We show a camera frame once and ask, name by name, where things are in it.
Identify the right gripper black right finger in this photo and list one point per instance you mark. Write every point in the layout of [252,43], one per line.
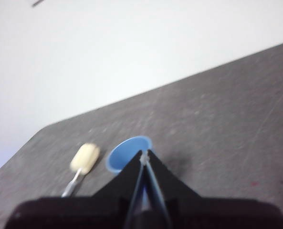
[203,212]

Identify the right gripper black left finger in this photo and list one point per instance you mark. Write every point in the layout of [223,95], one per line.
[84,212]

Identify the blue ribbed plastic cup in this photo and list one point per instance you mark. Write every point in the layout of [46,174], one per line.
[122,155]

